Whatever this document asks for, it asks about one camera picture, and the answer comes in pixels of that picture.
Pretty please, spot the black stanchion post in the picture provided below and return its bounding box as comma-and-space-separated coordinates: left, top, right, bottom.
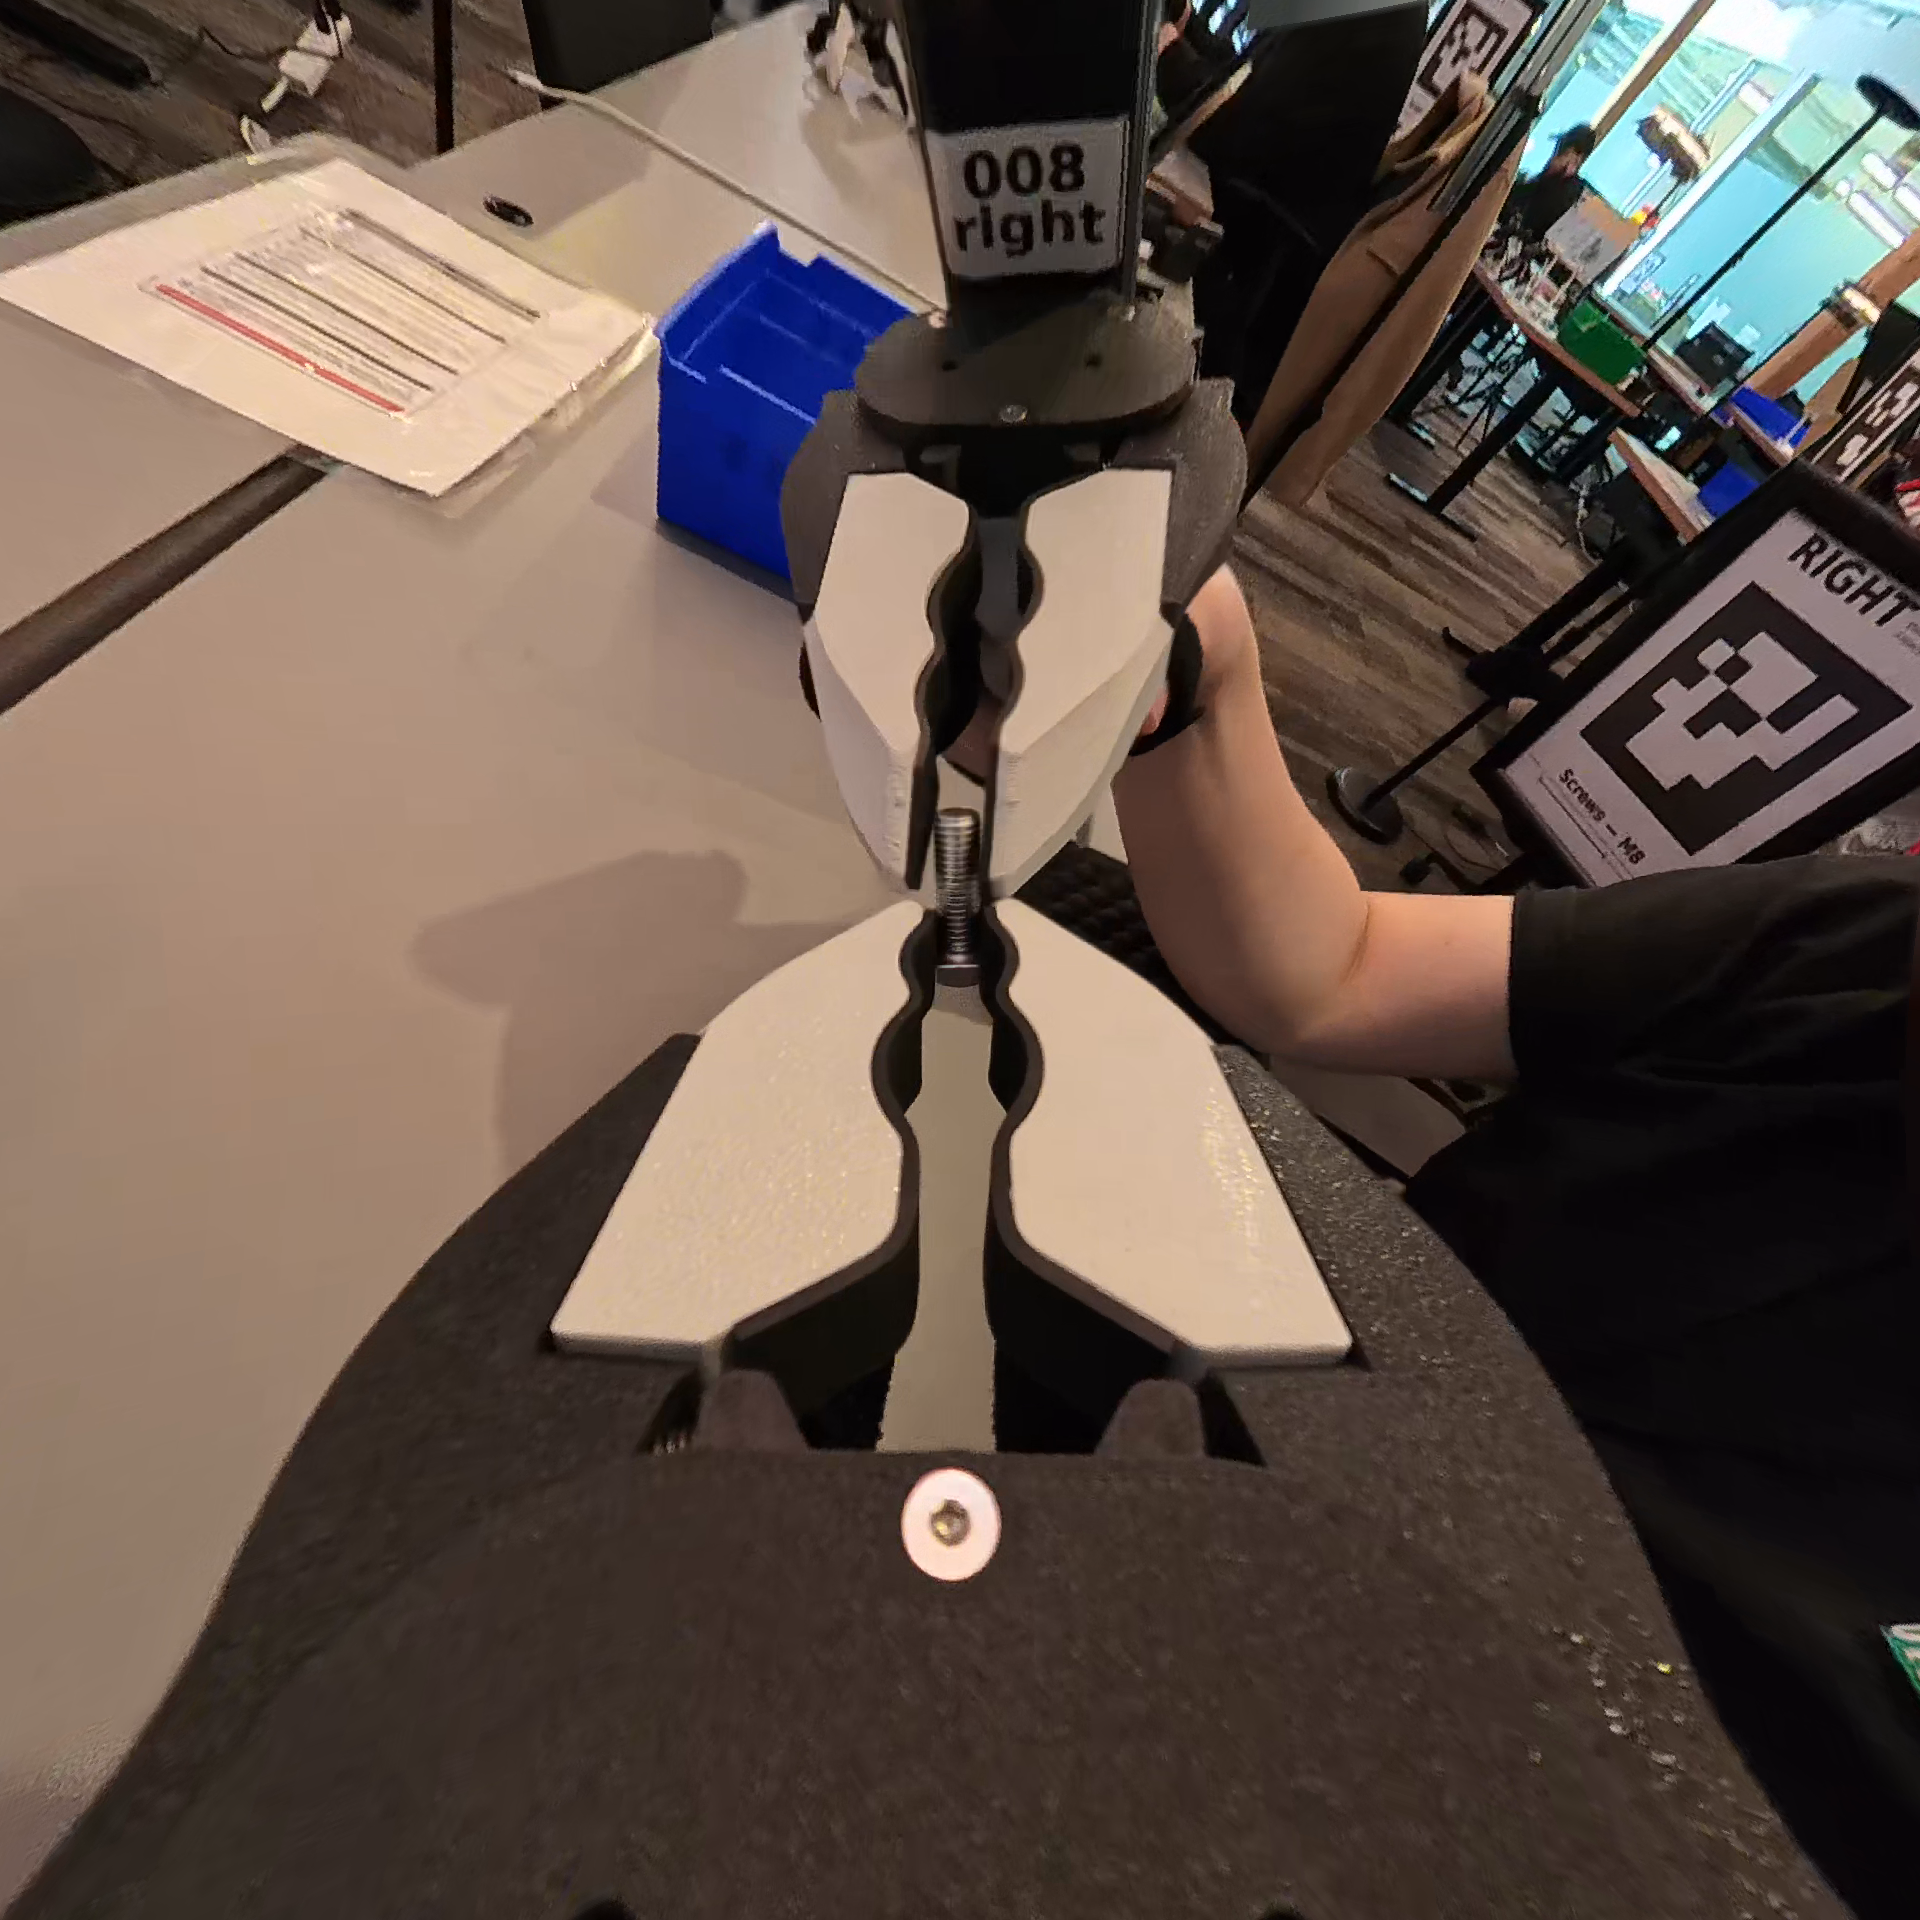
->
1326, 674, 1522, 848

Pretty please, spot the wooden desk with black legs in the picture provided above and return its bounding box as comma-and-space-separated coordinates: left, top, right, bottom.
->
1395, 262, 1714, 545

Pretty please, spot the black textured wrist pad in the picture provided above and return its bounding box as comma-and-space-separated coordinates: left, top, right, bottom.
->
1020, 846, 1247, 1055

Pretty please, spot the steel hex bolt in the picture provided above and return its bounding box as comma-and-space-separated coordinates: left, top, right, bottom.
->
930, 807, 986, 994

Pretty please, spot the black high-back chair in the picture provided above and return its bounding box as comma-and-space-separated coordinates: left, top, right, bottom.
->
516, 0, 718, 95

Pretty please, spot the brown wooden panel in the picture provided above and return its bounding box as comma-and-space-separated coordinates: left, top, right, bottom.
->
1245, 75, 1527, 514

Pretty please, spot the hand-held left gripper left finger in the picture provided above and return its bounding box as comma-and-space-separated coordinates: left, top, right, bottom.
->
551, 899, 926, 1368

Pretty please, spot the patterned sign board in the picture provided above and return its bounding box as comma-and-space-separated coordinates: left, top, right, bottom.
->
1395, 0, 1551, 139

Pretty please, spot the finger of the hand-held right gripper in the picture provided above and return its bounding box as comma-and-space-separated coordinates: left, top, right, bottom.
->
801, 470, 978, 888
982, 466, 1180, 886

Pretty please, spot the thin white cable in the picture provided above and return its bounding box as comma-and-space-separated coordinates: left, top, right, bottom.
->
509, 68, 950, 310

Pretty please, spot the person's right forearm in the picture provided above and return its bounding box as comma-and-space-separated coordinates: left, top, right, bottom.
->
1110, 661, 1522, 1085

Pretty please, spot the idle black gripper tool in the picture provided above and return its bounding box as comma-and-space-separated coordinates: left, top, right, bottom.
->
809, 0, 911, 119

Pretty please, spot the black floor lamp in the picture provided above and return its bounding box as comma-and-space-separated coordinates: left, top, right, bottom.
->
1648, 75, 1920, 357

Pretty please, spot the white power strip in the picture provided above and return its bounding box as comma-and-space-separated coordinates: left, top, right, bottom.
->
243, 7, 357, 117

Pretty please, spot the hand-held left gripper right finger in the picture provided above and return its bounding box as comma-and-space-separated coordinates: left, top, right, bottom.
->
990, 897, 1357, 1374

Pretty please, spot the paper sheet in plastic sleeve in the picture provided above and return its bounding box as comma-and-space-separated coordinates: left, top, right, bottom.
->
0, 158, 659, 496

